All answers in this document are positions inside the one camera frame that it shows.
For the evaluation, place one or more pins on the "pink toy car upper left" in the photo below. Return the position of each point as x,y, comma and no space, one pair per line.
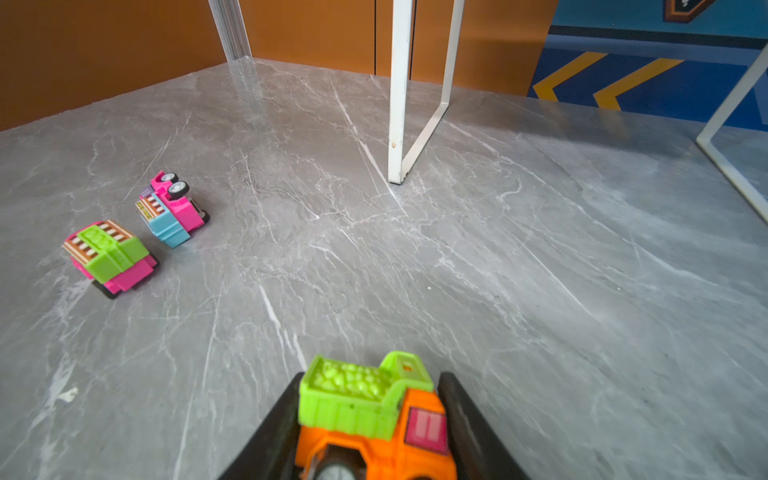
167,210

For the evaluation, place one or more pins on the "orange toy car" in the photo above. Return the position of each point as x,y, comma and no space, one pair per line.
365,422

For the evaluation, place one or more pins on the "pink green toy car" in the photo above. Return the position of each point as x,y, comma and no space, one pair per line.
110,256

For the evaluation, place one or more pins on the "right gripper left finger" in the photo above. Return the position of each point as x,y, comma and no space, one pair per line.
270,453

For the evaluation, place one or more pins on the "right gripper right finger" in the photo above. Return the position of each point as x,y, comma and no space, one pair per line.
477,450

